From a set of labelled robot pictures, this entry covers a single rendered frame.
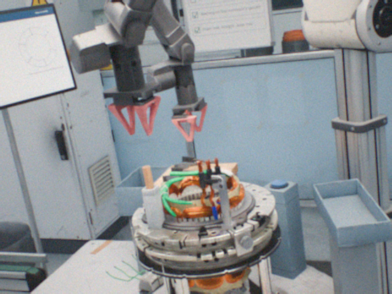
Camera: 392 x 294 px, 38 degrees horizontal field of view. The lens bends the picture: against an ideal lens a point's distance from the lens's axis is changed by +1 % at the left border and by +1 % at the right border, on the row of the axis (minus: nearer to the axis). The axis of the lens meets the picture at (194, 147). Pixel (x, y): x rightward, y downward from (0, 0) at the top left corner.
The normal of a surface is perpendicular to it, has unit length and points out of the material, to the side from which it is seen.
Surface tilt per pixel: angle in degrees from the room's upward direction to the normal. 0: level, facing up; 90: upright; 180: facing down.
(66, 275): 0
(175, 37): 100
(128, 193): 90
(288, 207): 90
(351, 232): 90
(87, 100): 90
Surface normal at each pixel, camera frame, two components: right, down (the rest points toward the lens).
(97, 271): -0.15, -0.95
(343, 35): -0.76, 0.54
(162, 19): 0.48, 0.31
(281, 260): -0.65, 0.31
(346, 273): 0.00, 0.29
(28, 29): 0.64, 0.00
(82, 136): 0.93, -0.04
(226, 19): -0.35, 0.32
